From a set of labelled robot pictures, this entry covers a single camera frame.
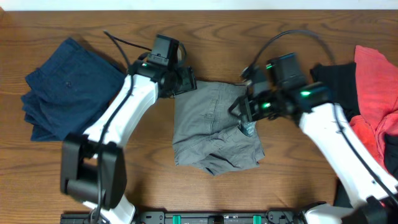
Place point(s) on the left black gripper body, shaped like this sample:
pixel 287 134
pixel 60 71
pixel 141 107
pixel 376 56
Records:
pixel 181 82

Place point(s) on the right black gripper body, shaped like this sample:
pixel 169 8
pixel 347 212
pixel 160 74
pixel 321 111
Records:
pixel 265 106

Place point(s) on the grey shorts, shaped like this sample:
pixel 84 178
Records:
pixel 207 137

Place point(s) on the red shorts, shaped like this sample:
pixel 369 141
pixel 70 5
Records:
pixel 376 83

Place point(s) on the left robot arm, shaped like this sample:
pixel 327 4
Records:
pixel 93 168

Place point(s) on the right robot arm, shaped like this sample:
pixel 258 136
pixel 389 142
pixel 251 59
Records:
pixel 372 192

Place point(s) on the black garment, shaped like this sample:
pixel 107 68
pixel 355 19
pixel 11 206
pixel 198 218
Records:
pixel 340 79

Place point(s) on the folded navy blue shorts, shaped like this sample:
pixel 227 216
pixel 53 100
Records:
pixel 69 92

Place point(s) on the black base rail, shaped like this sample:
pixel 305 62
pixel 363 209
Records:
pixel 279 216

